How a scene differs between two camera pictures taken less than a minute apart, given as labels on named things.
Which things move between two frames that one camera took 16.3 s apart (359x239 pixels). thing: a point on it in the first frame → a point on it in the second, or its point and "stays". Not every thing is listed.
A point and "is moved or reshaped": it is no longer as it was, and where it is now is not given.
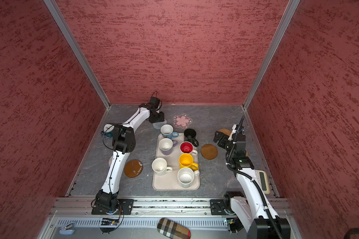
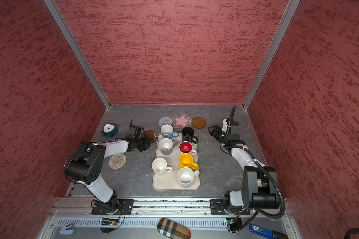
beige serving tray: (169, 181) stays
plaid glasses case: (172, 229) stays
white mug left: (159, 166) stays
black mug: (189, 135) stays
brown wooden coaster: (209, 151) → (198, 122)
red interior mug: (187, 147) stays
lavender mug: (166, 145) stays
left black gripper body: (157, 117) → (142, 143)
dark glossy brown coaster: (133, 168) → (151, 135)
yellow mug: (186, 160) stays
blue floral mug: (167, 130) stays
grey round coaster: (158, 125) is moved or reshaped
